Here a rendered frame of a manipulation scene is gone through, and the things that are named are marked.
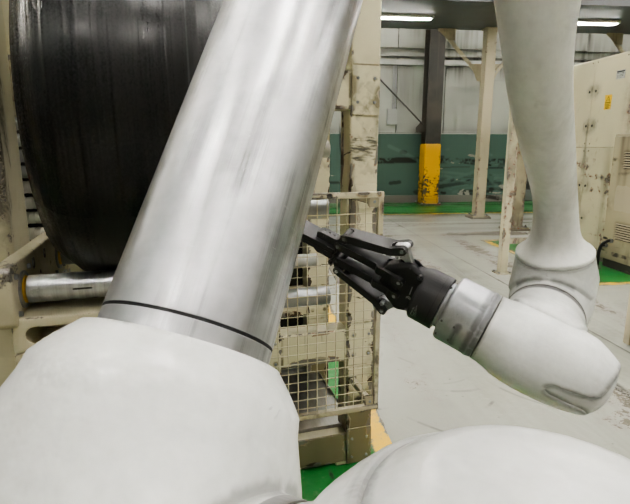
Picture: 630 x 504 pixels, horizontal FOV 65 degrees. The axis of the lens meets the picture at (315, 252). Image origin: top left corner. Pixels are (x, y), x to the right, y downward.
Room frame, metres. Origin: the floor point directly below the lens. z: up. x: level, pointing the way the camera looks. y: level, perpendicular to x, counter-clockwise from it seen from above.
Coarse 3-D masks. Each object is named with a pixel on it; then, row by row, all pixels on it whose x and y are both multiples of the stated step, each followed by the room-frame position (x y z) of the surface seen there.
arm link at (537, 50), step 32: (512, 0) 0.47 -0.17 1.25; (544, 0) 0.46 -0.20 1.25; (576, 0) 0.47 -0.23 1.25; (512, 32) 0.48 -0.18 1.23; (544, 32) 0.47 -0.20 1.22; (512, 64) 0.50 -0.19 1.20; (544, 64) 0.48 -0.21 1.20; (512, 96) 0.52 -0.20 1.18; (544, 96) 0.49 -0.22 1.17; (544, 128) 0.52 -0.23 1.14; (544, 160) 0.56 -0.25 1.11; (544, 192) 0.61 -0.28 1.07; (576, 192) 0.63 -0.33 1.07; (544, 224) 0.65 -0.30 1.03; (576, 224) 0.65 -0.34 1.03; (544, 256) 0.65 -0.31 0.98; (576, 256) 0.64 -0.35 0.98; (512, 288) 0.68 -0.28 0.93; (576, 288) 0.63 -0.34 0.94
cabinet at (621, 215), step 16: (624, 144) 4.60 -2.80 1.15; (624, 160) 4.56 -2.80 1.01; (624, 176) 4.54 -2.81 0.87; (624, 192) 4.52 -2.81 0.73; (608, 208) 4.70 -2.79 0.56; (624, 208) 4.49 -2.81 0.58; (608, 224) 4.67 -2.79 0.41; (624, 224) 4.47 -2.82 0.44; (624, 240) 4.43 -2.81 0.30; (608, 256) 4.62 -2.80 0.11; (624, 256) 4.42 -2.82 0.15; (624, 272) 4.41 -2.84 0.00
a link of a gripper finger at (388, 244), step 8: (360, 232) 0.67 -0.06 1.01; (368, 232) 0.67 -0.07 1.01; (344, 240) 0.67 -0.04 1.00; (352, 240) 0.66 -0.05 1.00; (360, 240) 0.66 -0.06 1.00; (368, 240) 0.65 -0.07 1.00; (376, 240) 0.65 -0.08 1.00; (384, 240) 0.65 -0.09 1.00; (392, 240) 0.65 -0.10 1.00; (400, 240) 0.65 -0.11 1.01; (408, 240) 0.64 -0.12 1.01; (368, 248) 0.65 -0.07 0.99; (376, 248) 0.64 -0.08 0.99; (384, 248) 0.64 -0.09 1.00; (392, 248) 0.63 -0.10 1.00; (400, 248) 0.62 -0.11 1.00
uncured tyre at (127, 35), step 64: (64, 0) 0.68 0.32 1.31; (128, 0) 0.71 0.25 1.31; (192, 0) 0.73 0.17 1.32; (64, 64) 0.66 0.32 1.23; (128, 64) 0.68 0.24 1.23; (192, 64) 0.71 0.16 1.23; (64, 128) 0.66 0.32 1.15; (128, 128) 0.68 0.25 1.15; (64, 192) 0.68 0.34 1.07; (128, 192) 0.70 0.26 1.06
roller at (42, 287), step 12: (24, 276) 0.77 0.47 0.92; (36, 276) 0.78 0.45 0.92; (48, 276) 0.78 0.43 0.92; (60, 276) 0.78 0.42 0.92; (72, 276) 0.79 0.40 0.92; (84, 276) 0.79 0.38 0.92; (96, 276) 0.79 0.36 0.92; (108, 276) 0.80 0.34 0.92; (24, 288) 0.76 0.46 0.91; (36, 288) 0.76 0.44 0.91; (48, 288) 0.77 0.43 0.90; (60, 288) 0.77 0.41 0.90; (72, 288) 0.78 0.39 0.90; (84, 288) 0.78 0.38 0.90; (96, 288) 0.79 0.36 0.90; (108, 288) 0.79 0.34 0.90; (36, 300) 0.77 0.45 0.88; (48, 300) 0.78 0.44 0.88
